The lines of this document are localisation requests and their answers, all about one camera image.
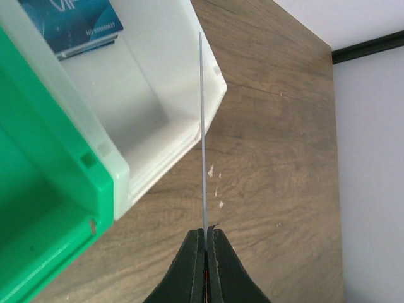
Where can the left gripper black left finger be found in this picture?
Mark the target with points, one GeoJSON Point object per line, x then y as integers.
{"type": "Point", "coordinates": [185, 279]}

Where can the right black frame post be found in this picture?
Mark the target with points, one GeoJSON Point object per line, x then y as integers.
{"type": "Point", "coordinates": [367, 48]}

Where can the white plastic bin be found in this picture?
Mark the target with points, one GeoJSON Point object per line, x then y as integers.
{"type": "Point", "coordinates": [141, 103]}

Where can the blue card stack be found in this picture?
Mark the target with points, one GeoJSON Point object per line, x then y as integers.
{"type": "Point", "coordinates": [73, 27]}

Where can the middle green plastic bin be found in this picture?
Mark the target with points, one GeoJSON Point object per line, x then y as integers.
{"type": "Point", "coordinates": [56, 195]}

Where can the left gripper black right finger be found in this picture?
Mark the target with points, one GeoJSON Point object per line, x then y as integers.
{"type": "Point", "coordinates": [226, 278]}

